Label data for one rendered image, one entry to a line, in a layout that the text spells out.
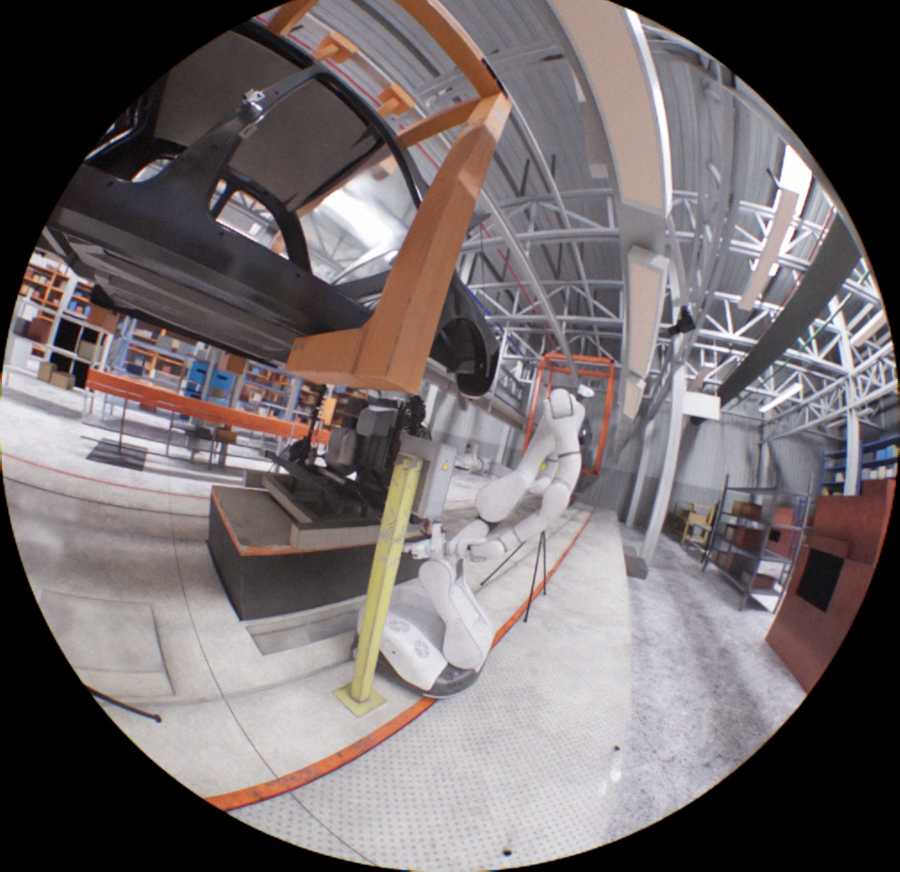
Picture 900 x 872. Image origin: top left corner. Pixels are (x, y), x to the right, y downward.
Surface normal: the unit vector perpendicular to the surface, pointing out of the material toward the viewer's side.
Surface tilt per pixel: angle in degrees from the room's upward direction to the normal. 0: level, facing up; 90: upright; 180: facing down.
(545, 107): 180
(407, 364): 90
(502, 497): 90
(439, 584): 90
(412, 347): 90
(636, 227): 180
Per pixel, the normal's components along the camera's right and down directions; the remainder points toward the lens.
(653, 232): -0.24, 0.97
